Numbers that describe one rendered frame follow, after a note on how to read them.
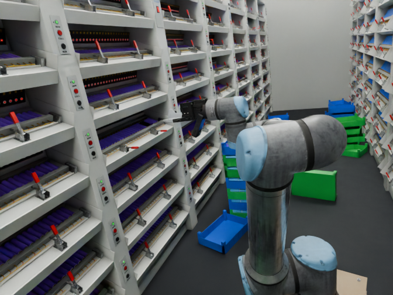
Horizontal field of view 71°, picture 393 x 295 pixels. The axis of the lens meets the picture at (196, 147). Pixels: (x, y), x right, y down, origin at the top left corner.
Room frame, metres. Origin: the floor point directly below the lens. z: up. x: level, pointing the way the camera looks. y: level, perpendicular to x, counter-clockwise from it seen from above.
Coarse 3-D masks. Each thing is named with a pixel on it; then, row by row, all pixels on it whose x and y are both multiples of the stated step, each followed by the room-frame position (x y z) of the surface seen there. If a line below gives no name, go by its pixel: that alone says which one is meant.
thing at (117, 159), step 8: (152, 112) 1.67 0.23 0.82; (128, 120) 1.52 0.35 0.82; (160, 120) 1.63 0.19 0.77; (104, 128) 1.34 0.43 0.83; (160, 128) 1.56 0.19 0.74; (168, 128) 1.58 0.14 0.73; (144, 136) 1.41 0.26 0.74; (152, 136) 1.43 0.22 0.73; (160, 136) 1.49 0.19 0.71; (136, 144) 1.31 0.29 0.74; (144, 144) 1.34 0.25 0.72; (152, 144) 1.41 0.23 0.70; (120, 152) 1.21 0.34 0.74; (128, 152) 1.22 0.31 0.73; (136, 152) 1.28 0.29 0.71; (104, 160) 1.08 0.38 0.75; (112, 160) 1.13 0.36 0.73; (120, 160) 1.17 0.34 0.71; (128, 160) 1.23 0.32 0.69; (112, 168) 1.12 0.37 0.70
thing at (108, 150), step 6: (150, 126) 1.50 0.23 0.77; (156, 126) 1.54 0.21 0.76; (138, 132) 1.40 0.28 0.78; (144, 132) 1.43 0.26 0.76; (126, 138) 1.31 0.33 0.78; (132, 138) 1.33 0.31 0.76; (114, 144) 1.23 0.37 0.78; (120, 144) 1.25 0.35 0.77; (102, 150) 1.15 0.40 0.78; (108, 150) 1.17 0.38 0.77
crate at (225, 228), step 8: (224, 216) 1.67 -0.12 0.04; (232, 216) 1.64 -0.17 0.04; (216, 224) 1.61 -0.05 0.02; (224, 224) 1.62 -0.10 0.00; (232, 224) 1.61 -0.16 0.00; (240, 224) 1.59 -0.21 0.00; (200, 232) 1.46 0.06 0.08; (208, 232) 1.54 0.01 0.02; (216, 232) 1.55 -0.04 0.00; (224, 232) 1.53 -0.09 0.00; (232, 232) 1.52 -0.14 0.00; (240, 232) 1.46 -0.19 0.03; (200, 240) 1.45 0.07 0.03; (208, 240) 1.41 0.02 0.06; (216, 240) 1.47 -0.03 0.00; (224, 240) 1.46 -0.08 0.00; (232, 240) 1.39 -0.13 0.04; (216, 248) 1.37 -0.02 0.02; (224, 248) 1.33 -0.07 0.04
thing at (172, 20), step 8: (168, 8) 1.86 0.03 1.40; (176, 8) 2.25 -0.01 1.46; (168, 16) 1.87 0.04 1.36; (176, 16) 2.03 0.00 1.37; (184, 16) 2.31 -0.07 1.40; (192, 16) 2.28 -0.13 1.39; (168, 24) 1.77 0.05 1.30; (176, 24) 1.86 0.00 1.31; (184, 24) 1.96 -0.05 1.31; (192, 24) 2.08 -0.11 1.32; (200, 24) 2.26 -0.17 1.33
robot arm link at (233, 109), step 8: (240, 96) 1.13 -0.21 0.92; (216, 104) 1.14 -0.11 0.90; (224, 104) 1.12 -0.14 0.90; (232, 104) 1.10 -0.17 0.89; (240, 104) 1.09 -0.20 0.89; (216, 112) 1.13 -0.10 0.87; (224, 112) 1.11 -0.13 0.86; (232, 112) 1.10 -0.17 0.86; (240, 112) 1.09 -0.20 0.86; (248, 112) 1.13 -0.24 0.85; (232, 120) 1.10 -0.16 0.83; (240, 120) 1.10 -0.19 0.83
